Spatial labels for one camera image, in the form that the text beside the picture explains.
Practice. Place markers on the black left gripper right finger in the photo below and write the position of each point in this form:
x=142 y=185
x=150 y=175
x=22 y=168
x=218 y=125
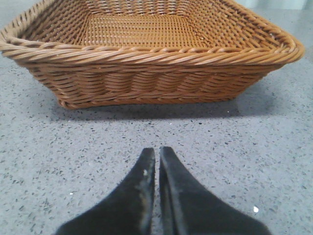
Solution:
x=188 y=208

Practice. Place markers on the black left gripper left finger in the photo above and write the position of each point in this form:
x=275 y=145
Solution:
x=127 y=210

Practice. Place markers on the brown wicker basket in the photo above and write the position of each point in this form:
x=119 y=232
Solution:
x=109 y=52

